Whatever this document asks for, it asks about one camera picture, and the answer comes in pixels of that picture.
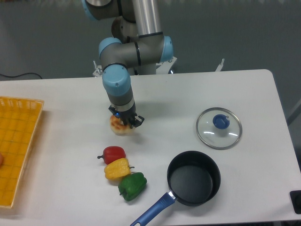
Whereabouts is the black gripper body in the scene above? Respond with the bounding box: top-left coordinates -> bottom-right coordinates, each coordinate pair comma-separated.
113,105 -> 137,124

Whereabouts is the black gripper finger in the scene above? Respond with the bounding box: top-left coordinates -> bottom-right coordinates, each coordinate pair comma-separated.
128,115 -> 144,129
109,105 -> 125,125

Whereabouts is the glazed twisted donut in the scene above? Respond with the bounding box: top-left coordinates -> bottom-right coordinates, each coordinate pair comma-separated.
109,115 -> 135,136

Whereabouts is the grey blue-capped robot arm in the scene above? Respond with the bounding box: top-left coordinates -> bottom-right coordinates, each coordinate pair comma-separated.
82,0 -> 174,128

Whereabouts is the red bell pepper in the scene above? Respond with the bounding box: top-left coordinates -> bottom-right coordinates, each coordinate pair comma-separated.
97,146 -> 126,165

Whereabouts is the yellow bell pepper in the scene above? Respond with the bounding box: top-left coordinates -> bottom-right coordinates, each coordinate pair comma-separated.
104,158 -> 134,181

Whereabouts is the green bell pepper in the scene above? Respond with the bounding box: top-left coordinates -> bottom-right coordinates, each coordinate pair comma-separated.
118,172 -> 147,202

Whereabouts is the glass lid blue knob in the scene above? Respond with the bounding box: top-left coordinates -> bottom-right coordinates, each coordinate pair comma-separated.
196,107 -> 243,150

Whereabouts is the yellow woven basket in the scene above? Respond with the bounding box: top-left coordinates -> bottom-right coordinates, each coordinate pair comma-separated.
0,97 -> 44,209

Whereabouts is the black device at table edge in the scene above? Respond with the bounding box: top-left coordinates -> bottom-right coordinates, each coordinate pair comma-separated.
290,190 -> 301,214

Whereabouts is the black saucepan blue handle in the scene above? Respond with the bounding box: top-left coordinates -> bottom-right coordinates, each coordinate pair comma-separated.
131,151 -> 221,226

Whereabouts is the black cable on floor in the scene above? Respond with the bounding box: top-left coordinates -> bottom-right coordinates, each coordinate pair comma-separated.
0,72 -> 43,79

